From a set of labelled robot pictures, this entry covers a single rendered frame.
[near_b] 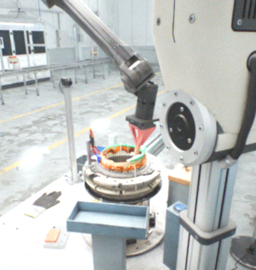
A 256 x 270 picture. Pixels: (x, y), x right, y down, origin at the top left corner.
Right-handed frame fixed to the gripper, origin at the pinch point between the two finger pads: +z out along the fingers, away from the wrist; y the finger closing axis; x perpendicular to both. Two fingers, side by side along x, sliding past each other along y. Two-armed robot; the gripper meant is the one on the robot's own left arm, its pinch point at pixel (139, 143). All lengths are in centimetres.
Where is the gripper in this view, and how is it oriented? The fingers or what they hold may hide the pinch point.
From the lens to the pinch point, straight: 84.4
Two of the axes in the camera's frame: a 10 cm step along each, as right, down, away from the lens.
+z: -1.4, 9.2, 3.8
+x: 7.3, 3.5, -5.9
